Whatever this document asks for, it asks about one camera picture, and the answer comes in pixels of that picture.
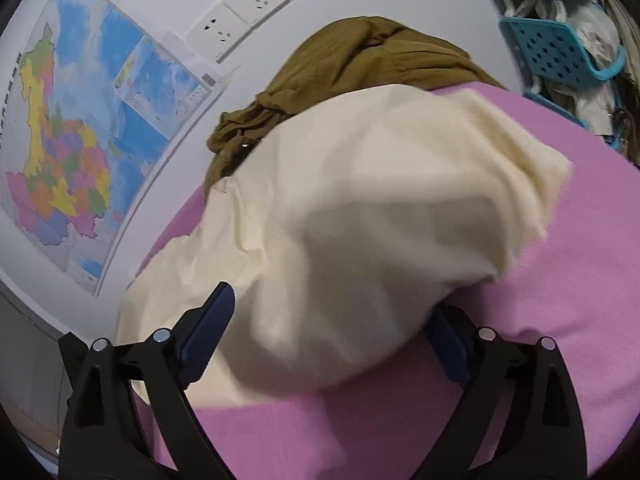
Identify cream yellow coat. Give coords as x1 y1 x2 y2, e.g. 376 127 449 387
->
117 84 572 408

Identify pink bed sheet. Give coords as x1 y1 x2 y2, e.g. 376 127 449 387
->
117 84 639 479

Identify teal perforated storage basket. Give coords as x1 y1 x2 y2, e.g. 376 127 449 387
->
500 18 626 90

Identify olive brown garment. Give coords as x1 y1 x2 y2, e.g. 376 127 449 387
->
204 16 500 191

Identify colourful wall map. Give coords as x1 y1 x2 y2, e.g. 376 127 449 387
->
1 0 222 294

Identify white wall socket panel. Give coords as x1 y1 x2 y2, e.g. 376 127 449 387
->
186 0 293 63

